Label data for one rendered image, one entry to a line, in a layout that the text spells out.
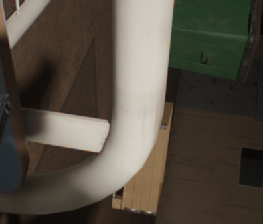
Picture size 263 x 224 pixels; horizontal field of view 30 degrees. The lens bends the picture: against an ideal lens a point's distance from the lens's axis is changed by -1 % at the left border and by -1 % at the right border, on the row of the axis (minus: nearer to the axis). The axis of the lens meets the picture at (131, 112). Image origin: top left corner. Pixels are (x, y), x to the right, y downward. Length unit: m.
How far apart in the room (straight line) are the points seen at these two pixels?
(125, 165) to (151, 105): 0.04
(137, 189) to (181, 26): 1.98
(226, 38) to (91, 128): 5.36
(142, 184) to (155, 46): 5.68
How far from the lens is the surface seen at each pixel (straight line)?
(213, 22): 5.64
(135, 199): 5.96
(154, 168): 5.72
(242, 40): 5.56
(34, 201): 0.27
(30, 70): 2.41
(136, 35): 0.17
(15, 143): 0.23
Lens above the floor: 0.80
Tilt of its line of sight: 7 degrees down
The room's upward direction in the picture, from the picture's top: 98 degrees clockwise
